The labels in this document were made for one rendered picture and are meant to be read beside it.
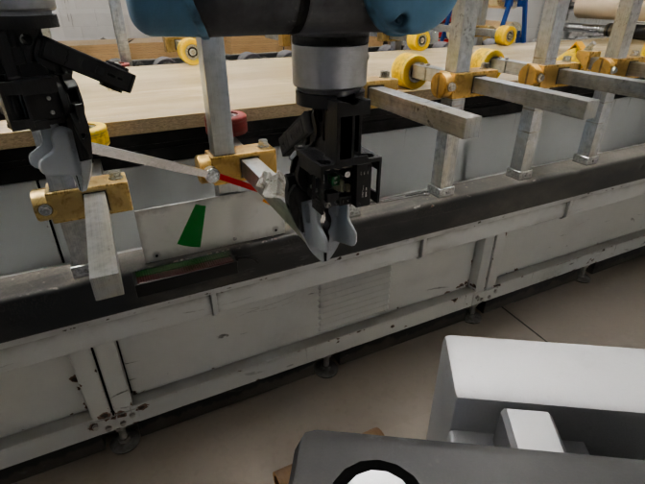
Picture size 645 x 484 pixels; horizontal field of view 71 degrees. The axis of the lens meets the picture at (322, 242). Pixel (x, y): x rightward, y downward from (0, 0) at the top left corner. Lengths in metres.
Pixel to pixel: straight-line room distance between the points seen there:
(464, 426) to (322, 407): 1.30
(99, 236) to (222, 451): 0.90
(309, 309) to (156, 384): 0.47
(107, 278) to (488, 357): 0.44
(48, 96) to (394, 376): 1.28
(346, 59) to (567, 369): 0.34
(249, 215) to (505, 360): 0.70
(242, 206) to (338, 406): 0.83
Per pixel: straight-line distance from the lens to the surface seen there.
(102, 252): 0.60
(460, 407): 0.17
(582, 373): 0.19
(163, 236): 0.82
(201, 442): 1.44
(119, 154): 0.71
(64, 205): 0.79
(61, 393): 1.33
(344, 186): 0.48
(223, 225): 0.84
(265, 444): 1.40
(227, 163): 0.80
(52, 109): 0.63
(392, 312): 1.56
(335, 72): 0.45
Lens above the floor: 1.11
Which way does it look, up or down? 29 degrees down
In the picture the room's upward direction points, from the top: straight up
